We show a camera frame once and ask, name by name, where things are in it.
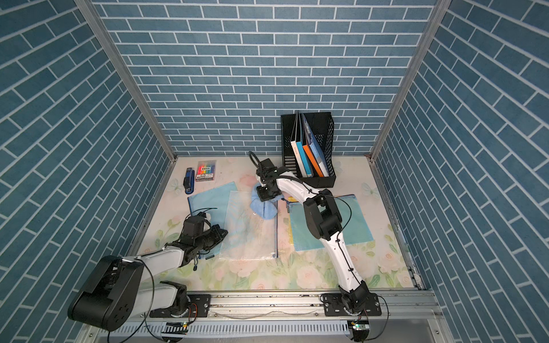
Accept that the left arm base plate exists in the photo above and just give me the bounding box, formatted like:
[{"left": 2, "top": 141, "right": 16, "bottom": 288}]
[{"left": 150, "top": 294, "right": 212, "bottom": 320}]

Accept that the blue stapler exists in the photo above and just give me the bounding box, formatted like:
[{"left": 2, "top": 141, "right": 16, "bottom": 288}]
[{"left": 183, "top": 167, "right": 195, "bottom": 194}]

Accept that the orange book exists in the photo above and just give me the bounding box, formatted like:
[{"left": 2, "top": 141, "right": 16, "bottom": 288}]
[{"left": 303, "top": 144, "right": 324, "bottom": 177}]

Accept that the black mesh file holder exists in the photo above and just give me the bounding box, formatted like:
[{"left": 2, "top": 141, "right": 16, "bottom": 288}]
[{"left": 281, "top": 112, "right": 336, "bottom": 189}]

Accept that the teal book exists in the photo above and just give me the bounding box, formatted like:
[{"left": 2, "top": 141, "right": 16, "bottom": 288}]
[{"left": 296, "top": 141, "right": 313, "bottom": 177}]

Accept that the yellow mesh document bag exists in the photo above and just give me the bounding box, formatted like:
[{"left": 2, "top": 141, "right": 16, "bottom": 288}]
[{"left": 287, "top": 194, "right": 356, "bottom": 252}]

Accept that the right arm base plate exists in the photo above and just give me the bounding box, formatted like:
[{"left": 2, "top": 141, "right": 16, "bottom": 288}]
[{"left": 320, "top": 293, "right": 383, "bottom": 317}]

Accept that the aluminium corner post left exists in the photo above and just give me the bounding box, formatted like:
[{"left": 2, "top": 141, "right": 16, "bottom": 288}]
[{"left": 75, "top": 0, "right": 177, "bottom": 162}]

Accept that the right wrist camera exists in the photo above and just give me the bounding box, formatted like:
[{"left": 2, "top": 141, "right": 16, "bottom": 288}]
[{"left": 256, "top": 159, "right": 279, "bottom": 184}]

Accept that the light blue mesh document bag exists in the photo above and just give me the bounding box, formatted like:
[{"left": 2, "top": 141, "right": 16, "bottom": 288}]
[{"left": 288, "top": 195, "right": 373, "bottom": 252}]

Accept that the blue microfiber cloth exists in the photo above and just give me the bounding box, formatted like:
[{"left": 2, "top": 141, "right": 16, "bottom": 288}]
[{"left": 250, "top": 182, "right": 284, "bottom": 220}]

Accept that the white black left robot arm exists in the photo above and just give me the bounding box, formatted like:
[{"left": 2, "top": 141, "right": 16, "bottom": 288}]
[{"left": 67, "top": 212, "right": 228, "bottom": 332}]

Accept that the clear mesh document bag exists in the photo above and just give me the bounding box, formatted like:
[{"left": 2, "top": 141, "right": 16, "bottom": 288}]
[{"left": 219, "top": 191, "right": 278, "bottom": 261}]

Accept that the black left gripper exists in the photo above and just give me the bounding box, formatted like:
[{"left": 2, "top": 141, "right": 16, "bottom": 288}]
[{"left": 194, "top": 224, "right": 230, "bottom": 252}]

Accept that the aluminium front rail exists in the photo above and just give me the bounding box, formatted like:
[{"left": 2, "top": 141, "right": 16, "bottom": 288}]
[{"left": 101, "top": 290, "right": 448, "bottom": 337}]

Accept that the blue folder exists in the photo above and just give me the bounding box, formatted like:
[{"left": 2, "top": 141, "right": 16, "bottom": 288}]
[{"left": 301, "top": 114, "right": 330, "bottom": 177}]

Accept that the aluminium corner post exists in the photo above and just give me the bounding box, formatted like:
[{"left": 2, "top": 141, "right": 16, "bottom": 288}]
[
  {"left": 370, "top": 0, "right": 451, "bottom": 163},
  {"left": 75, "top": 0, "right": 177, "bottom": 162}
]

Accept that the colourful marker pack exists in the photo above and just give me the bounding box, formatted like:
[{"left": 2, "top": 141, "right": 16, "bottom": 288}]
[{"left": 195, "top": 160, "right": 217, "bottom": 182}]

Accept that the aluminium corner post right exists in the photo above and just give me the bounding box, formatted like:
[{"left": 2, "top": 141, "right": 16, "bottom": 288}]
[{"left": 370, "top": 0, "right": 451, "bottom": 163}]

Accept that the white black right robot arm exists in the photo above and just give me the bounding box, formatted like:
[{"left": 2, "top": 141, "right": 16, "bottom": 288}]
[{"left": 257, "top": 169, "right": 371, "bottom": 313}]

